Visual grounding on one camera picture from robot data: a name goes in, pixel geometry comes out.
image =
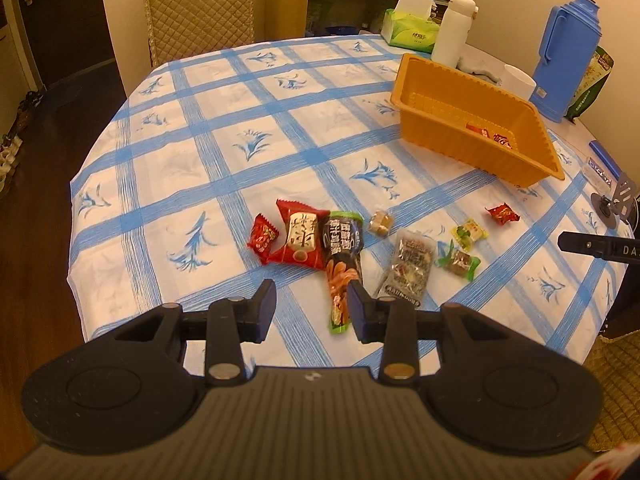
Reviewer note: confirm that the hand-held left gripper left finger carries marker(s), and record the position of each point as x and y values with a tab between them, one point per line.
265	310

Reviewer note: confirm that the woven seat cushion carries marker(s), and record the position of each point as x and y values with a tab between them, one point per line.
617	390

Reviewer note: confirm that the green wrapped brown candy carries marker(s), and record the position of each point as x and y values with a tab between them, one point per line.
457	258

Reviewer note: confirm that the beige quilted chair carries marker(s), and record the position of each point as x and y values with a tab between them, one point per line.
200	10

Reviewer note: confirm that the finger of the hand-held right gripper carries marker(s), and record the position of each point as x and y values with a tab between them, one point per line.
600	246
625	200

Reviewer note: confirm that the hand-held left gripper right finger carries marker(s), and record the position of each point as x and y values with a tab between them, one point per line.
356	310

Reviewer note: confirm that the blue thermos jug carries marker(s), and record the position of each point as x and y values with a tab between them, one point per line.
567	60

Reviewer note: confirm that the large red cake packet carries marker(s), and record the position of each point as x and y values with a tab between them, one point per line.
300	237

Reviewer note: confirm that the grey cloth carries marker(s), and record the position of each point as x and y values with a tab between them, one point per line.
480	67

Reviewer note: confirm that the white cup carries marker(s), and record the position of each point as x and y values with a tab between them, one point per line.
517	82

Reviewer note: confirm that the small red candy packet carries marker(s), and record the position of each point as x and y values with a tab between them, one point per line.
262	237
502	212

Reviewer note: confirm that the green snack bag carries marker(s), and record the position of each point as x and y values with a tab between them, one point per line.
592	82

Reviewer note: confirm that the dark wooden door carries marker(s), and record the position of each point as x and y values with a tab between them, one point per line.
65	15

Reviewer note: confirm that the blue checked white tablecloth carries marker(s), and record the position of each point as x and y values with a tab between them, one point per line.
210	170

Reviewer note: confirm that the white thermos bottle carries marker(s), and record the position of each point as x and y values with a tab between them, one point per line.
452	30

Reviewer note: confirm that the row of shoes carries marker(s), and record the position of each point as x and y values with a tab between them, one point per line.
15	125

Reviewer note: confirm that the green tissue pack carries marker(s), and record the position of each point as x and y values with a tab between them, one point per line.
410	27

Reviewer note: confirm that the yellow green candy packet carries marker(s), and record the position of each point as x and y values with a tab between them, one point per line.
469	232

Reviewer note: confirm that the long green black snack packet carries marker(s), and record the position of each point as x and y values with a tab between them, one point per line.
342	260

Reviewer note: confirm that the wooden shelf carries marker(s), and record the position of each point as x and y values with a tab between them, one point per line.
350	7

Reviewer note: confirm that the flat red snack packet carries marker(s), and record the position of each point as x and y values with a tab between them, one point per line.
477	129

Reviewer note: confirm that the orange plastic tray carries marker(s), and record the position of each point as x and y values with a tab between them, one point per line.
515	160

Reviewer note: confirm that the brown cube candy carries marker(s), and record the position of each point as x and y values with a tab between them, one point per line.
381	222

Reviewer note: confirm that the red snack packet white print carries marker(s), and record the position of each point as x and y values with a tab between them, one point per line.
503	140

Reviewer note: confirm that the blue flat pack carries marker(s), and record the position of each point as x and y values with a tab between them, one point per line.
602	165

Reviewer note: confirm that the clear grey snack packet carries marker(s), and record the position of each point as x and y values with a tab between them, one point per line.
407	267

